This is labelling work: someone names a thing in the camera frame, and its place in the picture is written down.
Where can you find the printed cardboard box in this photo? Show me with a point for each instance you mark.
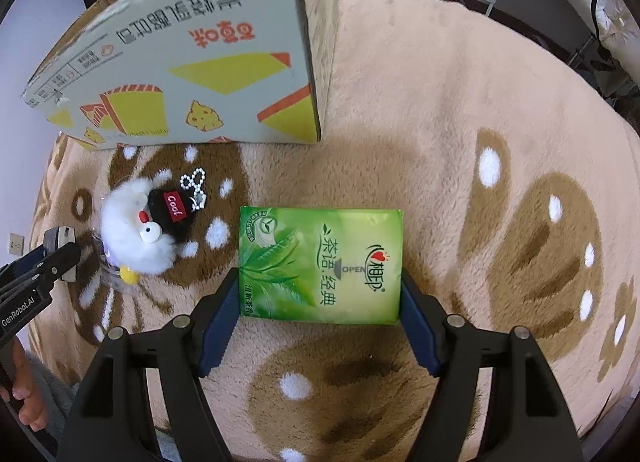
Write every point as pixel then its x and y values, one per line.
pixel 200 42

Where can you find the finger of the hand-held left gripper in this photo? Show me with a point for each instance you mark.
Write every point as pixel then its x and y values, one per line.
pixel 57 257

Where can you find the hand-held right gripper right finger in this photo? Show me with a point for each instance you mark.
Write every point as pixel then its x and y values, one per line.
pixel 420 327

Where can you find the beige printed blanket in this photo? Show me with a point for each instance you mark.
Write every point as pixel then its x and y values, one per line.
pixel 450 142

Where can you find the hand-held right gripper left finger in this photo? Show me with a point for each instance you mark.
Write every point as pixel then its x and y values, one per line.
pixel 220 327

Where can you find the white wall socket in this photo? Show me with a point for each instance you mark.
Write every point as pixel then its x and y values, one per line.
pixel 16 244

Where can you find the white fluffy plush toy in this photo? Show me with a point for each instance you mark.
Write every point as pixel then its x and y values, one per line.
pixel 125 212

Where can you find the clear plastic wrapper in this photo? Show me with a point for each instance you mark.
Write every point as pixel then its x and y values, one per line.
pixel 117 282

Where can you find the green tissue pack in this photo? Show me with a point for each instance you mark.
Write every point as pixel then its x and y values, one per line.
pixel 320 262

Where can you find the person's left hand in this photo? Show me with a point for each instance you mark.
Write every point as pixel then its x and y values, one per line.
pixel 27 392

